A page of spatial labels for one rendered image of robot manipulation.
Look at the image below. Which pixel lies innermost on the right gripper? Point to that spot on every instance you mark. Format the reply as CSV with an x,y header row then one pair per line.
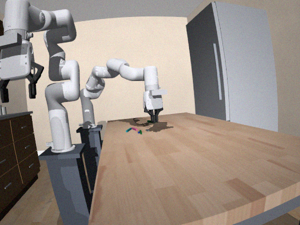
x,y
16,63

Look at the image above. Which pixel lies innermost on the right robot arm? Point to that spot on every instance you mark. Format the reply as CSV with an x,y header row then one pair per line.
x,y
21,20

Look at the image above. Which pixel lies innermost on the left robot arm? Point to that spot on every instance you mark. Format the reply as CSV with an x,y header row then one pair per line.
x,y
114,67

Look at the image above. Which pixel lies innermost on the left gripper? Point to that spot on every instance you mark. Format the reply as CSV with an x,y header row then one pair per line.
x,y
153,102

